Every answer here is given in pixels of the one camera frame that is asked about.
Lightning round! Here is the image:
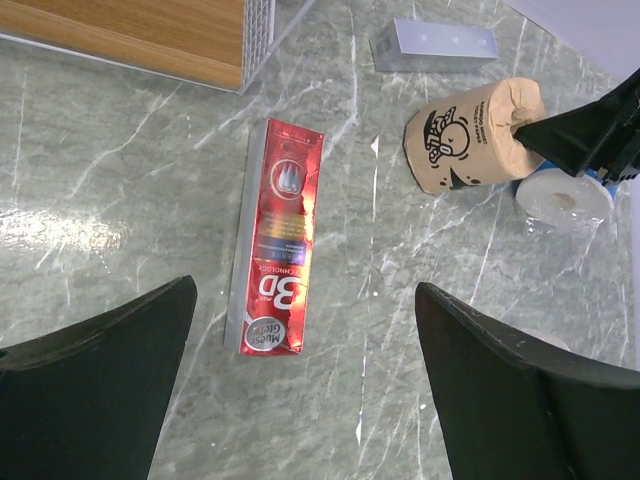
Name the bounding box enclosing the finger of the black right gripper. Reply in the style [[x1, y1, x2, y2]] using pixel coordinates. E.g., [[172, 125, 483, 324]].
[[514, 98, 620, 176]]

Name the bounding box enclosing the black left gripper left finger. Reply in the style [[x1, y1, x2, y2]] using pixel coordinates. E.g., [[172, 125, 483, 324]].
[[1, 276, 197, 479]]

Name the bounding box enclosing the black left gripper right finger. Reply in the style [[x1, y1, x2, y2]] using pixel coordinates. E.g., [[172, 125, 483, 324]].
[[415, 283, 639, 479]]

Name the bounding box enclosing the blue paper towel roll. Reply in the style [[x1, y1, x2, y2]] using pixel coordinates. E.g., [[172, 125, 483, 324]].
[[511, 161, 617, 236], [523, 328, 571, 351]]

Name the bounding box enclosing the brown paper towel roll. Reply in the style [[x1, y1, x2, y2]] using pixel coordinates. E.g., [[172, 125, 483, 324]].
[[404, 77, 546, 194]]

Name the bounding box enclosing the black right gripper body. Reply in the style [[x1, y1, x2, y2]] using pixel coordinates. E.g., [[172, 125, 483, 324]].
[[580, 70, 639, 186]]

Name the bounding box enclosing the grey rectangular box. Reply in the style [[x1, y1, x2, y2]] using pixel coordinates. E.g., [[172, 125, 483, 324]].
[[370, 18, 499, 73]]

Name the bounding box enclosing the red toothpaste box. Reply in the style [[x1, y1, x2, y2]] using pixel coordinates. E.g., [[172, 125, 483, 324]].
[[224, 118, 324, 356]]

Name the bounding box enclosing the white wire wooden shelf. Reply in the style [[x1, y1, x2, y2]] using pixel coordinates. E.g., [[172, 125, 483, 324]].
[[1, 0, 313, 94]]

